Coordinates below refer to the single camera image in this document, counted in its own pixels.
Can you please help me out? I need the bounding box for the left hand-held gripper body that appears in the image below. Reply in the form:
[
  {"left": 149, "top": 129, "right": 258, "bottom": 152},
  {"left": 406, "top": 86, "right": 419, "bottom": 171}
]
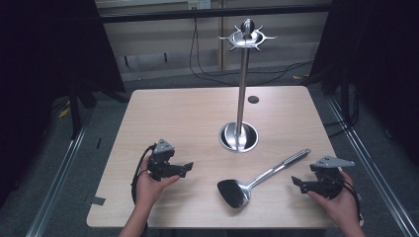
[{"left": 146, "top": 138, "right": 176, "bottom": 182}]

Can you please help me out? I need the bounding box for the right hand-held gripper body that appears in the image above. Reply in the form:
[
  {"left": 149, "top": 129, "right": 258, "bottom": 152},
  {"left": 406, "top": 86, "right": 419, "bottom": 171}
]
[{"left": 309, "top": 155, "right": 357, "bottom": 199}]

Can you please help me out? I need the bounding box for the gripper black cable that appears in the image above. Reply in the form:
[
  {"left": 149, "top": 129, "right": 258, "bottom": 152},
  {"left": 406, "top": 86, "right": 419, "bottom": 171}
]
[
  {"left": 130, "top": 143, "right": 158, "bottom": 205},
  {"left": 341, "top": 179, "right": 364, "bottom": 222}
]

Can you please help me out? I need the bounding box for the grey tape piece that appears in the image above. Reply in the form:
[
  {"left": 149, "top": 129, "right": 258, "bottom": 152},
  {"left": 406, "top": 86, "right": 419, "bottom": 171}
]
[{"left": 85, "top": 196, "right": 107, "bottom": 206}]

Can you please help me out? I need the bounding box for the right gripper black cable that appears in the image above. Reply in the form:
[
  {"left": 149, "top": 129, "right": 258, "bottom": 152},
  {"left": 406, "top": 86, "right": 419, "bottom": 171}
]
[{"left": 341, "top": 179, "right": 364, "bottom": 222}]

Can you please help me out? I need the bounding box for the dark curtain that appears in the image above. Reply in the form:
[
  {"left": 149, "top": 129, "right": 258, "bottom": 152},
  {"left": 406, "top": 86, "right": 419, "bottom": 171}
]
[
  {"left": 0, "top": 0, "right": 126, "bottom": 208},
  {"left": 310, "top": 0, "right": 419, "bottom": 166}
]

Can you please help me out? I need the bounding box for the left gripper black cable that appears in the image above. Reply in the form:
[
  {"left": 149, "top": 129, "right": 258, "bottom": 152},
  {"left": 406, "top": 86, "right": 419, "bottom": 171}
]
[{"left": 130, "top": 143, "right": 158, "bottom": 205}]

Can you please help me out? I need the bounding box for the person's left hand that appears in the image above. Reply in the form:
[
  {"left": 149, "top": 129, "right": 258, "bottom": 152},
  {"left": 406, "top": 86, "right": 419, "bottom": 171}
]
[{"left": 134, "top": 168, "right": 182, "bottom": 211}]

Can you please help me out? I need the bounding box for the metal utensil rack stand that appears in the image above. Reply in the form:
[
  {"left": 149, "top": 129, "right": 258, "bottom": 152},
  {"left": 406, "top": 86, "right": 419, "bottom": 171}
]
[{"left": 217, "top": 18, "right": 278, "bottom": 154}]

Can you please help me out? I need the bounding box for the black metal stand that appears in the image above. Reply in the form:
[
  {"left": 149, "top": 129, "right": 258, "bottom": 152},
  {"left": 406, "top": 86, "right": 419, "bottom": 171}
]
[{"left": 67, "top": 83, "right": 98, "bottom": 140}]

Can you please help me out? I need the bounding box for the wall power socket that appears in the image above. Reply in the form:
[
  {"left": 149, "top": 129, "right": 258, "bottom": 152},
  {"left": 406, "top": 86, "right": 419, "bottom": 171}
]
[{"left": 187, "top": 0, "right": 211, "bottom": 11}]

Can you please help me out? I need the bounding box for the black horizontal bar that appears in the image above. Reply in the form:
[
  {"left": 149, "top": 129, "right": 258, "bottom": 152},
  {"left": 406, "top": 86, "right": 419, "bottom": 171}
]
[{"left": 98, "top": 3, "right": 334, "bottom": 24}]

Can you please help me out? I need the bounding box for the metal floor rail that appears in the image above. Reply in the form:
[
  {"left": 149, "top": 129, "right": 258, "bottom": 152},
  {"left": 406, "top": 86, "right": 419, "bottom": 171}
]
[
  {"left": 25, "top": 121, "right": 90, "bottom": 237},
  {"left": 325, "top": 97, "right": 419, "bottom": 237}
]

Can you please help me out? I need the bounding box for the person's right hand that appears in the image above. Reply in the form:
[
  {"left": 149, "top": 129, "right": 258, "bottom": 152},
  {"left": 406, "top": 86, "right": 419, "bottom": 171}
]
[{"left": 307, "top": 169, "right": 364, "bottom": 229}]

